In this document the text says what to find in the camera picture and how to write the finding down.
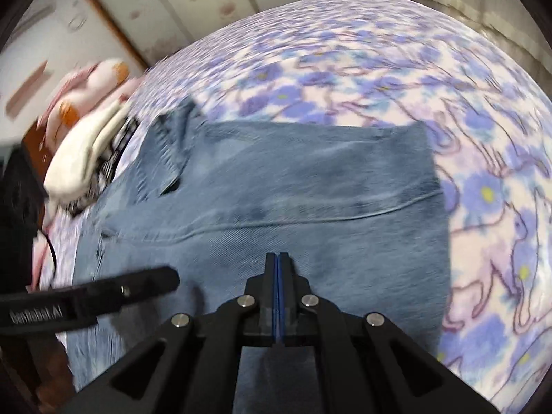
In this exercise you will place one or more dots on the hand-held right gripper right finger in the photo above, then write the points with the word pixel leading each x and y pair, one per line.
pixel 287 293

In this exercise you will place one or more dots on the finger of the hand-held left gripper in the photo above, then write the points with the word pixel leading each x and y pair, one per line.
pixel 142 287

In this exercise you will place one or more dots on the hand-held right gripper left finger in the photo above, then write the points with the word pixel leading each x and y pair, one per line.
pixel 269 293

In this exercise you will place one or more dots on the blue denim jacket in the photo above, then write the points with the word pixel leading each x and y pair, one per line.
pixel 302 207

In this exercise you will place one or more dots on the wooden headboard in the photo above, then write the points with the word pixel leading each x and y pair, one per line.
pixel 34 146

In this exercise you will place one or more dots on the folded white fleece garment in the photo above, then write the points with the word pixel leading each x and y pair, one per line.
pixel 82 159

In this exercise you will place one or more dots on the black and white printed garment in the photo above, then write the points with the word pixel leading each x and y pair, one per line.
pixel 114 151

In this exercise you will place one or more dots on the rolled pink bear-print quilt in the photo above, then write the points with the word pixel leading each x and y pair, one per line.
pixel 99 77

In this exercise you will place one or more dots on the purple floral blanket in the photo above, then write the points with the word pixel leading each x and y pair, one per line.
pixel 388 73

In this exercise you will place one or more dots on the lace-covered furniture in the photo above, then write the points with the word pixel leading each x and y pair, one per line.
pixel 496 8

